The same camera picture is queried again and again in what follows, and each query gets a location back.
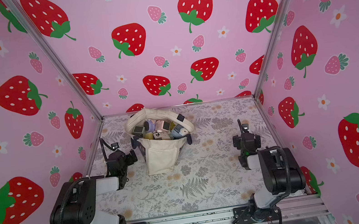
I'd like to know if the purple pencil sharpener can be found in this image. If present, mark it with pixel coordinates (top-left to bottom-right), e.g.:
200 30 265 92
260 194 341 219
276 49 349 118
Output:
143 119 157 133

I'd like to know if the cream canvas tote bag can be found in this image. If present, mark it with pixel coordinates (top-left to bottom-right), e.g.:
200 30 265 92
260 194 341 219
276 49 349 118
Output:
125 108 196 176

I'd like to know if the grey green pencil sharpener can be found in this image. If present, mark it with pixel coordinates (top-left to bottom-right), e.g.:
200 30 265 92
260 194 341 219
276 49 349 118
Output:
132 126 146 138

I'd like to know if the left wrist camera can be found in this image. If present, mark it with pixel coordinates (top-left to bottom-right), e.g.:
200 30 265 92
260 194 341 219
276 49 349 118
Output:
99 138 120 155

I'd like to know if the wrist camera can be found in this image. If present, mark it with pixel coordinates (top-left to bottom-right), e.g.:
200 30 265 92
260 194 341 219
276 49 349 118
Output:
99 138 120 155
237 119 251 135

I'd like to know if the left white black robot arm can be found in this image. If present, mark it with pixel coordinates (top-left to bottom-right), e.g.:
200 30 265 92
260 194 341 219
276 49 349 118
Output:
49 150 146 224

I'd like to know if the light blue pencil sharpener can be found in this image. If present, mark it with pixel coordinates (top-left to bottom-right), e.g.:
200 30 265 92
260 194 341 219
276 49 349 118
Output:
171 124 190 139

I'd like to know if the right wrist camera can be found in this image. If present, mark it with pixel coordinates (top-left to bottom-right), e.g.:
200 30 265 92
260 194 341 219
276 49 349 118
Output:
237 119 251 135

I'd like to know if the pink pencil sharpener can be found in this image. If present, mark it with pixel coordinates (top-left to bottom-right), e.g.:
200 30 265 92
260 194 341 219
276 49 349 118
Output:
153 120 171 140

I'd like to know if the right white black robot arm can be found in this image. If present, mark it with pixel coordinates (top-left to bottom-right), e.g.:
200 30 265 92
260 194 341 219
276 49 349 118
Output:
232 132 306 224

